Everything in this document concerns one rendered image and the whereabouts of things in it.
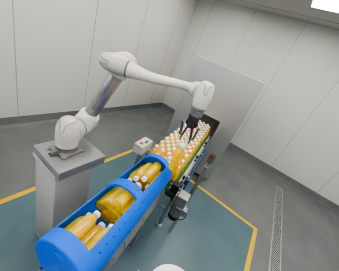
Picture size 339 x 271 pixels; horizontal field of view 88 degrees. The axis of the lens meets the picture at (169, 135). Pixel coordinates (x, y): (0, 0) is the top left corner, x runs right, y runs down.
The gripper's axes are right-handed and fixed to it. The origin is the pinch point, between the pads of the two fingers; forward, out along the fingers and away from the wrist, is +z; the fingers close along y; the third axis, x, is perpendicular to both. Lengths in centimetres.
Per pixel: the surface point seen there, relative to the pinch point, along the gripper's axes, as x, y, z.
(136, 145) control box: 22, -45, 40
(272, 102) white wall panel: 409, 97, 2
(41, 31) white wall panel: 86, -274, -7
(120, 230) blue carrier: -57, -2, 29
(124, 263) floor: -15, -5, 148
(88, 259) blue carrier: -75, -3, 26
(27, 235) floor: -49, -97, 144
